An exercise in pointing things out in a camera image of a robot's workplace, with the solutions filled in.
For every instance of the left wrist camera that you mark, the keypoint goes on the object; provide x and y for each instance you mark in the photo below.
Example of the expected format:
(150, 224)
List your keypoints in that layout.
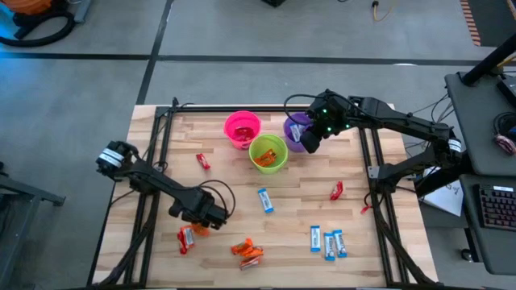
(217, 219)

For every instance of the pink jack-o-lantern bucket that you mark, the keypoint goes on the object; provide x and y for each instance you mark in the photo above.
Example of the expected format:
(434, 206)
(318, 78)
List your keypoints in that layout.
(242, 121)

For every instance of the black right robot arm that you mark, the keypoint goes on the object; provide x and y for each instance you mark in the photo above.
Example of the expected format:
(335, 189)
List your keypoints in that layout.
(403, 121)

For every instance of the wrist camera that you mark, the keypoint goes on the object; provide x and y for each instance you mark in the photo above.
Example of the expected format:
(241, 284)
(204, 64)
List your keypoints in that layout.
(217, 219)
(310, 142)

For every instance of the purple jack-o-lantern bucket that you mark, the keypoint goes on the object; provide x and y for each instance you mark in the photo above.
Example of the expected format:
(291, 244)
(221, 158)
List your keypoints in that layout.
(288, 139)

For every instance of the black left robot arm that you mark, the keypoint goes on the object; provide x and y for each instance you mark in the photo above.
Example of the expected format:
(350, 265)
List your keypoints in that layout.
(157, 183)

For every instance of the grey metal mounting plate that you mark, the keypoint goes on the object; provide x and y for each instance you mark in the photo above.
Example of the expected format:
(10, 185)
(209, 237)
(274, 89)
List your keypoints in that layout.
(373, 172)

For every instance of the white paper sheet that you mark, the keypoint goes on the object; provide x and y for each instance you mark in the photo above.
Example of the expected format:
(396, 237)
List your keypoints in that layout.
(447, 199)

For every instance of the orange vacuum cleaner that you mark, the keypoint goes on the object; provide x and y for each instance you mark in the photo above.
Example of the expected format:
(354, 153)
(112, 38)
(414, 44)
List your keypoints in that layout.
(28, 6)

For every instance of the black caster wheel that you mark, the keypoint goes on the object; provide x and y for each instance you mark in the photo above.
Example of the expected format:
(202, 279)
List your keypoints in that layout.
(467, 254)

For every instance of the red candy bar wrapper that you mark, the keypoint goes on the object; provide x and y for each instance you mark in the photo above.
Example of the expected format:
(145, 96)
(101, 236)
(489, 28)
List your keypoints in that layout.
(336, 191)
(203, 161)
(243, 133)

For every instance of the grey desk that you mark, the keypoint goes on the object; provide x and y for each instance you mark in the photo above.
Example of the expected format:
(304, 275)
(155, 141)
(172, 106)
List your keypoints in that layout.
(471, 100)
(496, 249)

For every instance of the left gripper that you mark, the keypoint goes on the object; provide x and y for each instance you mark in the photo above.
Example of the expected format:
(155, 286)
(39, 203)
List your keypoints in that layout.
(197, 205)

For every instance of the dark mat with striped edge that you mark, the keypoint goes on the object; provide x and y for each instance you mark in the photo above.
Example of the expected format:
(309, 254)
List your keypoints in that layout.
(496, 20)

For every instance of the green jack-o-lantern bucket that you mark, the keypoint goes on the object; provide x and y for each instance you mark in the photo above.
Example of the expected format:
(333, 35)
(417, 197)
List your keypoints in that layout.
(278, 145)

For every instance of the orange candy with ingredients label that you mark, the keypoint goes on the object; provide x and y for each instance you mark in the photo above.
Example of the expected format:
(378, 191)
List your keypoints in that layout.
(250, 262)

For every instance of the black monitor pole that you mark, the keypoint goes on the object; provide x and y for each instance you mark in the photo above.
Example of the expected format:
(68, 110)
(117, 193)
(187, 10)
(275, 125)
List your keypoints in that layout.
(488, 62)

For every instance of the dark grey side table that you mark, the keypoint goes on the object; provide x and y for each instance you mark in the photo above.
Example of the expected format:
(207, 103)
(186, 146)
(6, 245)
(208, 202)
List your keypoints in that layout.
(36, 195)

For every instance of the black backlit keyboard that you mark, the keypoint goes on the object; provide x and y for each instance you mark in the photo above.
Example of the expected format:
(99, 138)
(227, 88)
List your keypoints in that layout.
(498, 207)

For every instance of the red zip tie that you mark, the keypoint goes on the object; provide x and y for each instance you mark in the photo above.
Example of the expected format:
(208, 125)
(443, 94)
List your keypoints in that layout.
(366, 208)

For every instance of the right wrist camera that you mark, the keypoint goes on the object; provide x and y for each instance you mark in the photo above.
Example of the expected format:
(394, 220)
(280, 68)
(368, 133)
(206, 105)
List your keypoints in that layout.
(310, 142)

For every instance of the red candy with white label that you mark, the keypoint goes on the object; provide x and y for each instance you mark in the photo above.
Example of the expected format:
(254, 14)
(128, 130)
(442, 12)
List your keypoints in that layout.
(185, 239)

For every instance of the black table clamp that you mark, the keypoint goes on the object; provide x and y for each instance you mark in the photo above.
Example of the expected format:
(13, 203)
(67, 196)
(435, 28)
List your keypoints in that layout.
(174, 103)

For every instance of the blue white candy bar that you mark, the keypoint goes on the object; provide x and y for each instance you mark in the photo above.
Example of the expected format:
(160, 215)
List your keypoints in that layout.
(315, 238)
(265, 200)
(339, 243)
(296, 132)
(329, 246)

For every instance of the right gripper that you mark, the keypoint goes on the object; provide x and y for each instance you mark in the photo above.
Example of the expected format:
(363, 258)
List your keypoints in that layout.
(330, 114)

